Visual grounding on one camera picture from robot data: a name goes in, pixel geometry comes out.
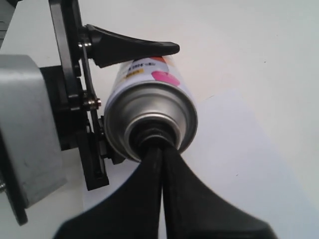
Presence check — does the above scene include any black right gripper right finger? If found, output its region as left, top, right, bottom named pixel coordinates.
left=162, top=147, right=277, bottom=239

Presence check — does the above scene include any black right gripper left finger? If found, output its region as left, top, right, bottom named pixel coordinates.
left=54, top=147, right=162, bottom=239

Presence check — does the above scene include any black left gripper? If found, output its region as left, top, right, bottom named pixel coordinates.
left=41, top=0, right=179, bottom=191

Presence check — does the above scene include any white spray paint can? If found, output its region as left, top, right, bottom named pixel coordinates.
left=103, top=55, right=198, bottom=162

